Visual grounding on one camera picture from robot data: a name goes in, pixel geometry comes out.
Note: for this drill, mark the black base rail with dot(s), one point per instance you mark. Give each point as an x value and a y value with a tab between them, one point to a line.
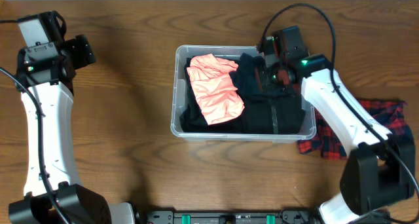
281	217

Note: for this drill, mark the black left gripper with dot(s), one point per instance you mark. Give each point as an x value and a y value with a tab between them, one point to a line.
80	51

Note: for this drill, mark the black taped garment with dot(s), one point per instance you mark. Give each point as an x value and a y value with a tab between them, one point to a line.
279	115

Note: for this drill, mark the red black plaid shirt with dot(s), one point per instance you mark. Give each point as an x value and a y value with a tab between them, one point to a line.
389	113

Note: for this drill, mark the dark pants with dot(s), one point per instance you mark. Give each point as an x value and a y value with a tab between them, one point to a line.
192	119

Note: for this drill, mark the clear plastic storage bin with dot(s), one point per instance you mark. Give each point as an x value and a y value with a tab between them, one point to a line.
179	104

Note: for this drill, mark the pink garment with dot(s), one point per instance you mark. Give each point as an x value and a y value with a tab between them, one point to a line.
213	88

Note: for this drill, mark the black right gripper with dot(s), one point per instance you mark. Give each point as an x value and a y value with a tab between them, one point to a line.
275	86

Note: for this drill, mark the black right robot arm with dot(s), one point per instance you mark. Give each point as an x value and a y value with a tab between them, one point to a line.
380	166

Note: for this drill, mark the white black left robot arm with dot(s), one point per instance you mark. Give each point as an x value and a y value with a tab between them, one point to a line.
46	67

